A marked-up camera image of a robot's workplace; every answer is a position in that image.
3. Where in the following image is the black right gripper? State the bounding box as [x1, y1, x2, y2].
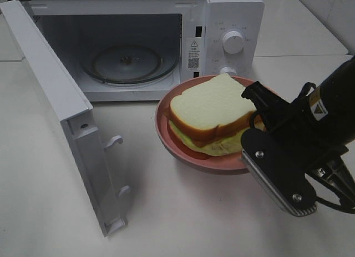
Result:
[242, 80, 348, 179]

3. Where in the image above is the pink round plate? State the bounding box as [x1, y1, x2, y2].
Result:
[155, 75, 249, 175]

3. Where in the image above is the white bread sandwich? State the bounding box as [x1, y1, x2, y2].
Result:
[166, 73, 256, 157]

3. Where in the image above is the white microwave knob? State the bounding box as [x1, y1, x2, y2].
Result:
[219, 66, 237, 76]
[222, 30, 245, 54]

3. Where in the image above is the white microwave door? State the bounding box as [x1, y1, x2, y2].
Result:
[1, 1, 130, 236]

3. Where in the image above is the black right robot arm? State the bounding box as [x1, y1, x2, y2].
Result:
[241, 58, 354, 178]

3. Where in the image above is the white warning label sticker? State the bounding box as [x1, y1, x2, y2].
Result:
[185, 37, 203, 72]

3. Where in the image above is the glass microwave turntable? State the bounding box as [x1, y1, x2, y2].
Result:
[81, 44, 179, 85]

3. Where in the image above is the white microwave oven body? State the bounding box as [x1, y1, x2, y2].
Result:
[7, 0, 264, 102]

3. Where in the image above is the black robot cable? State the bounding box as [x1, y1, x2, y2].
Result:
[248, 82, 355, 213]

